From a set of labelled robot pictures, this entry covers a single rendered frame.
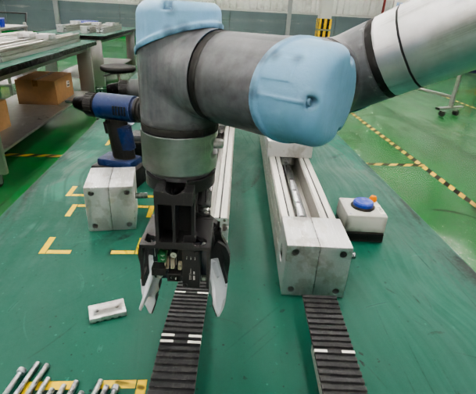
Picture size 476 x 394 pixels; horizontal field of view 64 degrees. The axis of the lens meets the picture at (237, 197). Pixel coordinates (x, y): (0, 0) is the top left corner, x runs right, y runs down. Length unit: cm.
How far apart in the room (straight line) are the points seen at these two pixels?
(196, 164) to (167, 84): 8
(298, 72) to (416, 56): 13
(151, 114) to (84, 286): 38
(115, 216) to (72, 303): 21
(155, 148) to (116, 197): 41
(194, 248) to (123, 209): 41
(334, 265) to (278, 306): 11
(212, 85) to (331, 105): 9
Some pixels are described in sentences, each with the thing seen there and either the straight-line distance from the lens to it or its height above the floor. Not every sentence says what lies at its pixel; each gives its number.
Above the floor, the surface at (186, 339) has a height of 81.
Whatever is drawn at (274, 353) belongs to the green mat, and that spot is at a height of 78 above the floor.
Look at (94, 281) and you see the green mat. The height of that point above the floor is 78.
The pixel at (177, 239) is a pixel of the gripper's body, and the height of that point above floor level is 98.
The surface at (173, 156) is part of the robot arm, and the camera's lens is 35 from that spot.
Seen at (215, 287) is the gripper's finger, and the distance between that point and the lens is 46.
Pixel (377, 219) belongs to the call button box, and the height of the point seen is 83.
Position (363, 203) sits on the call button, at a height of 85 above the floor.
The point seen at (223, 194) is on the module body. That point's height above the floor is 86.
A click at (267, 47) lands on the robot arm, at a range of 28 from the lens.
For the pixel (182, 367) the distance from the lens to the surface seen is 48.
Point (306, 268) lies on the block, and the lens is 60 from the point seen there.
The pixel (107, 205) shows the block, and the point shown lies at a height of 84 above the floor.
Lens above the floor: 118
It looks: 26 degrees down
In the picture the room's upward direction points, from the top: 3 degrees clockwise
